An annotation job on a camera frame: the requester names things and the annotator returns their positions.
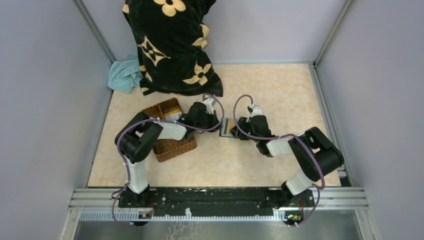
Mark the gold card with stripe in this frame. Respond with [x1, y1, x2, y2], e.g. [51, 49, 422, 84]
[221, 119, 237, 137]

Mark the brown woven divided basket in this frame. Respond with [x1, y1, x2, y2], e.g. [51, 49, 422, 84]
[141, 97, 197, 163]

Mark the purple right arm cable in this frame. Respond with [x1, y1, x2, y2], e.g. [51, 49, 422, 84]
[232, 94, 326, 226]

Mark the black floral blanket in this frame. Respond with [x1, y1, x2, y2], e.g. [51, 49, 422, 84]
[122, 0, 224, 97]

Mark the navy blue card holder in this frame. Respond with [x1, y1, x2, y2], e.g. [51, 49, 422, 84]
[218, 117, 243, 139]

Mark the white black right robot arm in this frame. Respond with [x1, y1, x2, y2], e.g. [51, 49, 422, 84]
[229, 115, 344, 202]

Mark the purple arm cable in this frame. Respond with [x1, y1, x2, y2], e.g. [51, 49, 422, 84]
[232, 94, 326, 226]
[111, 93, 225, 229]

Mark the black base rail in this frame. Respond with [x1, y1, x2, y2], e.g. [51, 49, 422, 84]
[115, 187, 316, 209]

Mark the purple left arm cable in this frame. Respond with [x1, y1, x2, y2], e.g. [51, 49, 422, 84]
[111, 93, 225, 229]

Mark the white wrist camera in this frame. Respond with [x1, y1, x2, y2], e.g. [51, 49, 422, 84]
[247, 104, 264, 118]
[202, 97, 216, 115]

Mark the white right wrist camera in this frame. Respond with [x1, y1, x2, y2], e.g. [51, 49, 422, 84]
[247, 104, 264, 118]

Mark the light blue cloth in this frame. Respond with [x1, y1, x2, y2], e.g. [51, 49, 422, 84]
[107, 55, 142, 94]

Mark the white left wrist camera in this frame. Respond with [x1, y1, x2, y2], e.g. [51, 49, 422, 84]
[202, 97, 216, 115]

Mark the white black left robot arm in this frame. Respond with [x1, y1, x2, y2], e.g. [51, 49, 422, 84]
[114, 97, 221, 199]

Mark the white magnetic stripe card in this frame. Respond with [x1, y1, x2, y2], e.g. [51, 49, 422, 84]
[163, 108, 183, 121]

